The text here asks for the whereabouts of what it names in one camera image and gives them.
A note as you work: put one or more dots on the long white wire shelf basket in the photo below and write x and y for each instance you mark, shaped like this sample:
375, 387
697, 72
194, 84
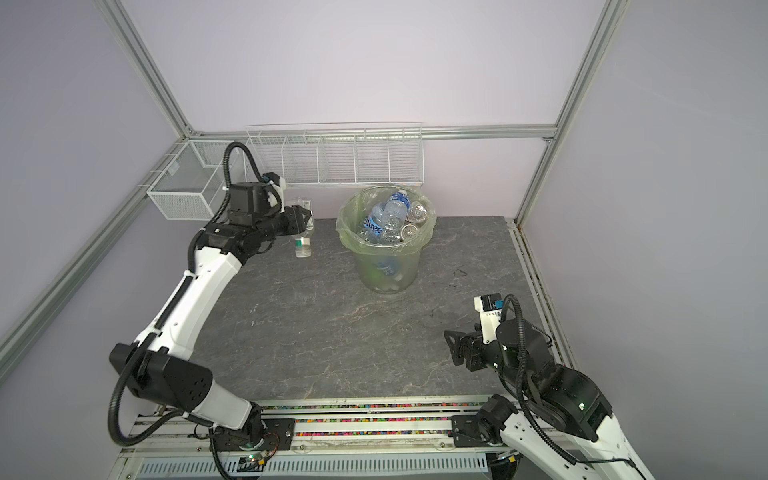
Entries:
341, 154

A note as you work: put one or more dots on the blue label bottle back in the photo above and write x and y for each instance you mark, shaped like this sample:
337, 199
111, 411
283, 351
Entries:
397, 208

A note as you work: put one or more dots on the red label clear bottle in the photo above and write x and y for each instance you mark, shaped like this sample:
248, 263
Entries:
417, 214

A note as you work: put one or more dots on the small white mesh basket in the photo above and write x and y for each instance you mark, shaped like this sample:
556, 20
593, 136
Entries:
191, 186

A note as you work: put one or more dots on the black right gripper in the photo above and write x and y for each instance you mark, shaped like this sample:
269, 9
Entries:
474, 340

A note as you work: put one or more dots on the clear bottle blue pink label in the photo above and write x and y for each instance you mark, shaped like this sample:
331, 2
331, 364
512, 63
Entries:
372, 225

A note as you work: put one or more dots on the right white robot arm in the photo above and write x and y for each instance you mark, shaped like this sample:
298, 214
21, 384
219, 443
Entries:
552, 415

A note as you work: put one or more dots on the green lined mesh waste bin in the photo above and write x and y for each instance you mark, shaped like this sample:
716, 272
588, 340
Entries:
386, 227

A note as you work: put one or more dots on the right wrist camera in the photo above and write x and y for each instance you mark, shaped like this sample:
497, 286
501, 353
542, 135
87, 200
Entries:
489, 307

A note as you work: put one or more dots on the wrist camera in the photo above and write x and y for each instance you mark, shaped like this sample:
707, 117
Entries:
274, 188
489, 307

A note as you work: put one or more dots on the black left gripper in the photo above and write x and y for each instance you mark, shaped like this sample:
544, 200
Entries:
296, 220

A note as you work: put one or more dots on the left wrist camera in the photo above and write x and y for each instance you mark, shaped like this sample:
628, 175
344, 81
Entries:
274, 188

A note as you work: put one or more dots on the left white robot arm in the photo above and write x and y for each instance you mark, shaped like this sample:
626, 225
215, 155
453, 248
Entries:
157, 365

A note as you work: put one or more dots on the clear square bottle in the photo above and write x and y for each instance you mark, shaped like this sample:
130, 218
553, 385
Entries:
303, 248

